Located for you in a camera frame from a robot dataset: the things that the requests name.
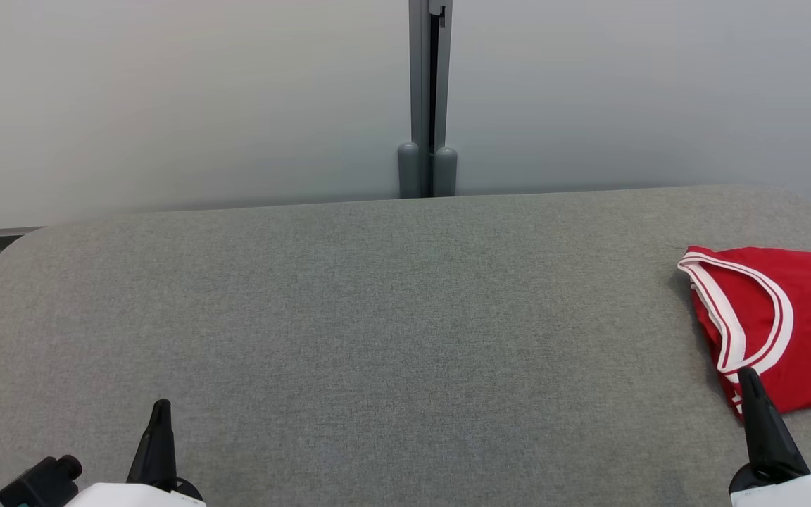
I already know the grey cylindrical post foot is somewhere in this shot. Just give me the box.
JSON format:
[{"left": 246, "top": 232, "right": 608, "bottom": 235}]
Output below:
[
  {"left": 397, "top": 142, "right": 422, "bottom": 199},
  {"left": 432, "top": 146, "right": 458, "bottom": 197}
]

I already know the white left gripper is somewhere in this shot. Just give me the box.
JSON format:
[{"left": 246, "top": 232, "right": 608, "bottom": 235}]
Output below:
[{"left": 68, "top": 399, "right": 206, "bottom": 507}]

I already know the grey partition post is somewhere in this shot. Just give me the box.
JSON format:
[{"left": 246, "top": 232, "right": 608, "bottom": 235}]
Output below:
[{"left": 409, "top": 0, "right": 453, "bottom": 198}]

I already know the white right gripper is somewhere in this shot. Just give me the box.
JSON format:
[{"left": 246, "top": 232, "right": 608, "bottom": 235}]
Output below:
[{"left": 729, "top": 366, "right": 811, "bottom": 507}]

